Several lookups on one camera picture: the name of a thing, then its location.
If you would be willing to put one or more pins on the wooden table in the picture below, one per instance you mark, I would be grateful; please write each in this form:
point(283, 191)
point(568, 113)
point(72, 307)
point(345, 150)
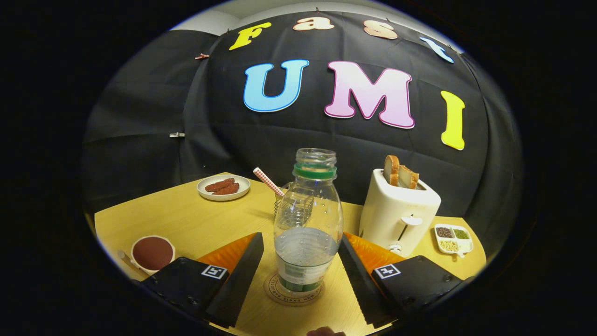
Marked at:
point(186, 219)

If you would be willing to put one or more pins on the white toaster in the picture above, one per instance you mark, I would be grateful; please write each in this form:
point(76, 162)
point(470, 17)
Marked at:
point(396, 210)

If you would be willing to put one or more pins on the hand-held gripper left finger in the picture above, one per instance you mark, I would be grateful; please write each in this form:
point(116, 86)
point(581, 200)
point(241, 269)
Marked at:
point(238, 287)

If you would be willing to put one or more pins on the clear plastic juice bottle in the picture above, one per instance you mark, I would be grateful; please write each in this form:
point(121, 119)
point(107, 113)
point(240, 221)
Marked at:
point(308, 219)

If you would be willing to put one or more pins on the white round plate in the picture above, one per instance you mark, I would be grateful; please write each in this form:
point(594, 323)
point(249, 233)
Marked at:
point(224, 197)

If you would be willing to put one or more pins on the black backdrop cloth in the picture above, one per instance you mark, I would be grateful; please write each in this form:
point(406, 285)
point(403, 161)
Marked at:
point(140, 116)

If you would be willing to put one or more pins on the red white striped straw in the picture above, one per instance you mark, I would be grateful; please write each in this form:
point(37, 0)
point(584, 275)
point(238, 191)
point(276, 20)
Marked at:
point(267, 181)

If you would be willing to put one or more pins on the red clip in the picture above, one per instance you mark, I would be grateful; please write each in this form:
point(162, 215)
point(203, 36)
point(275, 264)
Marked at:
point(202, 56)

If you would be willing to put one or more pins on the round cork coaster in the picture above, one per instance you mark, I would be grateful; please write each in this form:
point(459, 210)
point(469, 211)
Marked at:
point(271, 287)

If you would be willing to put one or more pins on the brown sausage piece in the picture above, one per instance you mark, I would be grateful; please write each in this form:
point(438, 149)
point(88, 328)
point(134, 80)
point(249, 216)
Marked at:
point(228, 189)
point(219, 185)

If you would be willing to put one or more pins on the white divided dish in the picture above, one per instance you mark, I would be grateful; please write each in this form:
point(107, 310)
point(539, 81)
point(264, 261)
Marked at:
point(453, 239)

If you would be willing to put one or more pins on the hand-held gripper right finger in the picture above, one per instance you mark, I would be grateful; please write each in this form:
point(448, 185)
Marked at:
point(361, 284)

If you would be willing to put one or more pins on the toast slice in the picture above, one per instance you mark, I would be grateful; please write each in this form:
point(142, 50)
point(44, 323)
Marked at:
point(408, 177)
point(392, 170)

